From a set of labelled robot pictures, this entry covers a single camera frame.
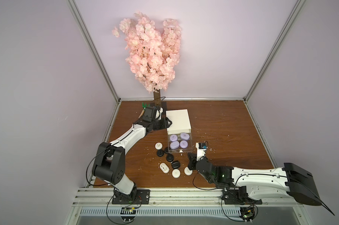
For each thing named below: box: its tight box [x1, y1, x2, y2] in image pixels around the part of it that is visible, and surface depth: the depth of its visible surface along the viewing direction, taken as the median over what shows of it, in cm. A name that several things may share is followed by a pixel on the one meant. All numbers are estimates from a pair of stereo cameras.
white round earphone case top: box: [154, 142, 163, 150], surface depth 94 cm
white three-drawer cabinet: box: [165, 108, 192, 135], surface depth 91 cm
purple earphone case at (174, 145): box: [169, 140, 180, 150], surface depth 82 cm
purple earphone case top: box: [169, 134, 178, 142], surface depth 85 cm
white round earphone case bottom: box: [171, 168, 181, 179], surface depth 81 cm
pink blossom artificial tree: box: [111, 11, 182, 105], surface depth 72 cm
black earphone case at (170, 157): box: [166, 153, 175, 162], surface depth 88 cm
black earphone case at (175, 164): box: [171, 160, 181, 170], surface depth 85 cm
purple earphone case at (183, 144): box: [179, 140, 189, 150], surface depth 83 cm
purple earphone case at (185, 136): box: [180, 132, 191, 141], surface depth 85 cm
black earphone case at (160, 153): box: [156, 149, 165, 158], surface depth 89 cm
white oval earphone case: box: [159, 162, 170, 174], surface depth 83 cm
